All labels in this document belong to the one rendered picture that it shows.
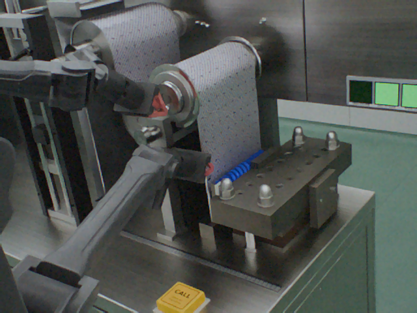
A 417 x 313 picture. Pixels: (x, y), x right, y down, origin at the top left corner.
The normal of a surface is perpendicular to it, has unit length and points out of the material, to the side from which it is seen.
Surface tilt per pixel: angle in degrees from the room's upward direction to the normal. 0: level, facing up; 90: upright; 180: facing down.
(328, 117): 90
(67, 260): 20
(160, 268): 0
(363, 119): 90
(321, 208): 90
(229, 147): 90
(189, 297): 0
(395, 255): 0
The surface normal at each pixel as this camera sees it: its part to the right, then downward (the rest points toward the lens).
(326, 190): 0.79, 0.17
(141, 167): 0.21, -0.83
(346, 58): -0.60, 0.39
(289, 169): -0.12, -0.90
